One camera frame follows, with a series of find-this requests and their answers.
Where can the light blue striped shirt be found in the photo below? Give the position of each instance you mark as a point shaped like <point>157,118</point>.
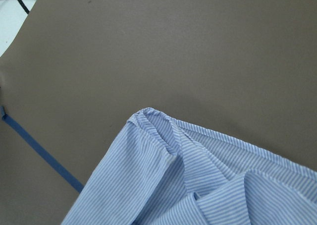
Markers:
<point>163,171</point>

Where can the brown paper table mat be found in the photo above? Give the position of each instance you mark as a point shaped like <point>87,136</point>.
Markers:
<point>79,69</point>

